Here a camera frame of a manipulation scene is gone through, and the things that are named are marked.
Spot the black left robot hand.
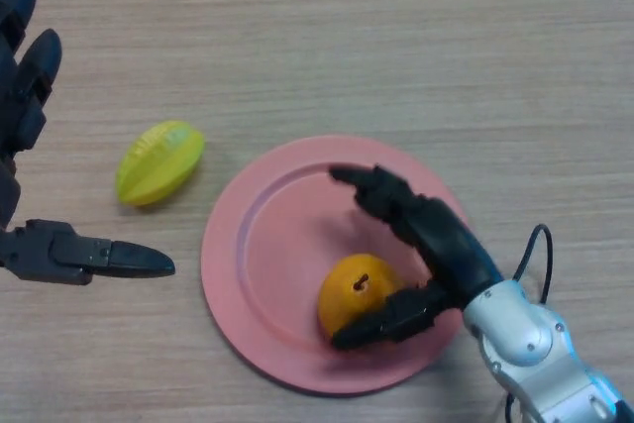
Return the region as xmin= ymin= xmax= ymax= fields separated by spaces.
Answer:
xmin=0 ymin=0 xmax=177 ymax=286

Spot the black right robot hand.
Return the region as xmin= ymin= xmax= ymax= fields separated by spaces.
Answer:
xmin=329 ymin=163 xmax=505 ymax=351

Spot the yellow pear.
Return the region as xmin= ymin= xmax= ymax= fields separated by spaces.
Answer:
xmin=316 ymin=253 xmax=405 ymax=340

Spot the pink round plate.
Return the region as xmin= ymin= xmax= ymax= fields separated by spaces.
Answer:
xmin=200 ymin=134 xmax=470 ymax=397

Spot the yellow-green starfruit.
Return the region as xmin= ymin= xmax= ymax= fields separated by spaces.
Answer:
xmin=115 ymin=119 xmax=206 ymax=208

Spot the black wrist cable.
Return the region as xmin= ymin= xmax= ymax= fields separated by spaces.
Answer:
xmin=503 ymin=223 xmax=554 ymax=423

